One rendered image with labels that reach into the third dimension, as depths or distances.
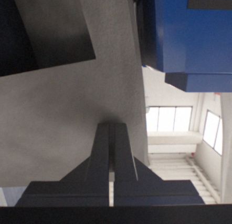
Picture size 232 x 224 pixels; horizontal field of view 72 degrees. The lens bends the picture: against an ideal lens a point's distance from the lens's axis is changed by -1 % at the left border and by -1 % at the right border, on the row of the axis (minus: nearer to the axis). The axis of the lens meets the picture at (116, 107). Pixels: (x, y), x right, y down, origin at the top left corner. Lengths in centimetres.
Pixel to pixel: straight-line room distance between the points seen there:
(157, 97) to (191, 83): 951
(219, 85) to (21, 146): 21
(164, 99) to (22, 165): 969
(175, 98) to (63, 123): 990
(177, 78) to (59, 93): 12
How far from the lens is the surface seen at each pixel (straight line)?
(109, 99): 15
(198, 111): 1072
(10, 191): 26
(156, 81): 949
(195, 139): 1067
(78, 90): 16
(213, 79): 18
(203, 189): 994
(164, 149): 1028
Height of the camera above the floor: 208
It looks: 17 degrees up
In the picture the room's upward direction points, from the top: 180 degrees counter-clockwise
